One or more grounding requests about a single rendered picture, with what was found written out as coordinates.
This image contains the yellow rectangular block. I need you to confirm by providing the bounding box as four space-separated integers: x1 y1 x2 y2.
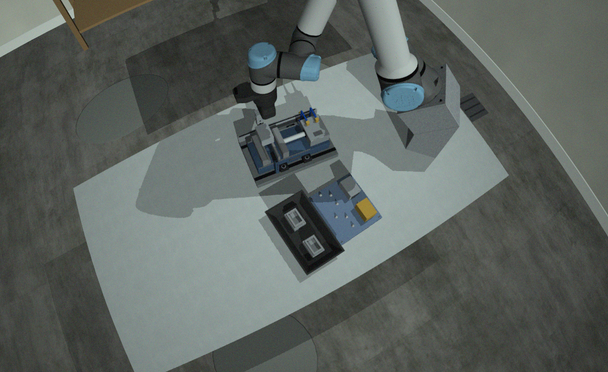
355 198 377 222

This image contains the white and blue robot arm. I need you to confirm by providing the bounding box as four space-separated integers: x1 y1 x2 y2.
248 0 442 112

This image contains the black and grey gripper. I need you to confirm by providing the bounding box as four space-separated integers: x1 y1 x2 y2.
233 79 277 126

